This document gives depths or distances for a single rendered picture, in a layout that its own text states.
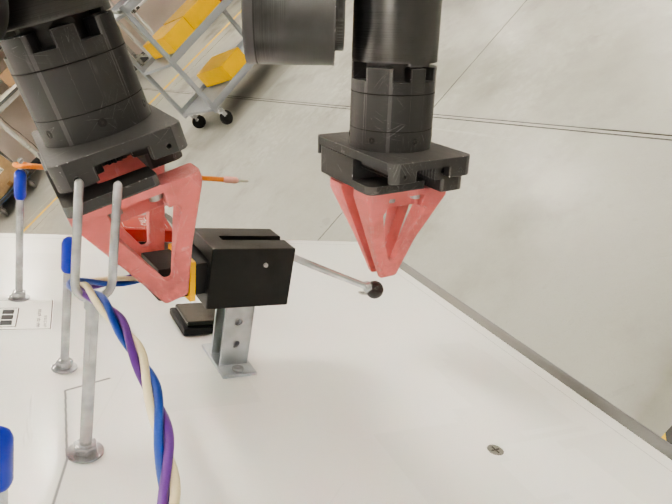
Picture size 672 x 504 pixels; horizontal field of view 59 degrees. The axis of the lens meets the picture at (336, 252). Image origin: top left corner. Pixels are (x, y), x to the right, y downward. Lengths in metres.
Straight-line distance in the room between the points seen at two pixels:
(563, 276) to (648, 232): 0.24
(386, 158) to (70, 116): 0.18
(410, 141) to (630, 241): 1.40
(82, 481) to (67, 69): 0.19
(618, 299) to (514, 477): 1.31
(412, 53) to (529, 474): 0.26
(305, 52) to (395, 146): 0.08
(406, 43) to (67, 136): 0.20
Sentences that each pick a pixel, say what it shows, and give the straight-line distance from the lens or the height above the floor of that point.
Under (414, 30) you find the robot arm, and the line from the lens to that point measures 0.39.
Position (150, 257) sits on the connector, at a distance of 0.38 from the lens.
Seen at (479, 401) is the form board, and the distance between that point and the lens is 0.45.
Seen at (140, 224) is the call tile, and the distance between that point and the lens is 0.59.
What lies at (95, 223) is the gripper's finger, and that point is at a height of 1.21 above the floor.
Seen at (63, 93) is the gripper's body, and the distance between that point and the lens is 0.32.
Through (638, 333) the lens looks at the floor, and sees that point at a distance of 1.59.
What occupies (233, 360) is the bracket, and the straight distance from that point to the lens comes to 0.42.
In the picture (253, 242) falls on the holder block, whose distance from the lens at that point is 0.39.
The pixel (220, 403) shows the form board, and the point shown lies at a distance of 0.38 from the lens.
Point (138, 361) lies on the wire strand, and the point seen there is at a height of 1.19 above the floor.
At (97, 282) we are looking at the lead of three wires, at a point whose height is 1.18.
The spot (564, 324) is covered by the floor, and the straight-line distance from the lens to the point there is 1.67.
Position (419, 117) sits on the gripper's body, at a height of 1.10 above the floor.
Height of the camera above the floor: 1.29
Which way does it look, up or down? 33 degrees down
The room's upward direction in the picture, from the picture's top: 43 degrees counter-clockwise
